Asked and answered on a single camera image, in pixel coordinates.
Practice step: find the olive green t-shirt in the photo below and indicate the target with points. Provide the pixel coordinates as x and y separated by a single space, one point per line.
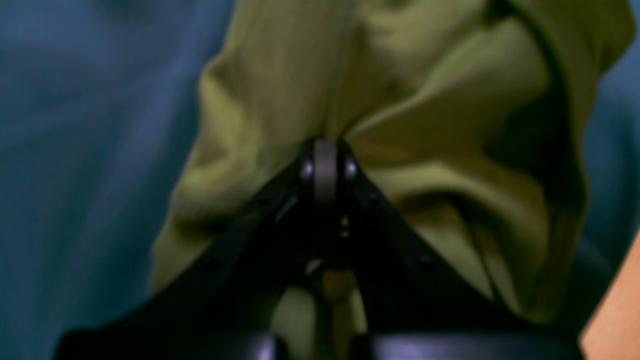
468 115

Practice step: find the blue table cloth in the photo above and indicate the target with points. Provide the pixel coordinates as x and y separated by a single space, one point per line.
100 110

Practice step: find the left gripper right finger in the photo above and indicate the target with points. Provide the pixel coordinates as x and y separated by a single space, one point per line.
416 306

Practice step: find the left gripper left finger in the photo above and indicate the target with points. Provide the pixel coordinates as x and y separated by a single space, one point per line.
221 307

